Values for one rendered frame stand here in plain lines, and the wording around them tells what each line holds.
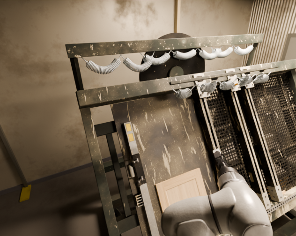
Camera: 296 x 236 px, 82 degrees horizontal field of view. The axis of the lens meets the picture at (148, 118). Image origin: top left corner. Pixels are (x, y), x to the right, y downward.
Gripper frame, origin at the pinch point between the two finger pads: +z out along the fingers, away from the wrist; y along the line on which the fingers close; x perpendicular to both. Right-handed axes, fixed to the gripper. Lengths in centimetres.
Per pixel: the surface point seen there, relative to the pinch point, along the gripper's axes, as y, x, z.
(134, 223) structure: 31, -69, 12
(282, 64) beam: 6, 92, 123
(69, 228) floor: 64, -213, 80
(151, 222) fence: 33, -57, 11
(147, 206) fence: 23, -55, 14
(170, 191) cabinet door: 28, -41, 27
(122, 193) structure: 10, -68, 18
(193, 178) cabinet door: 33, -25, 39
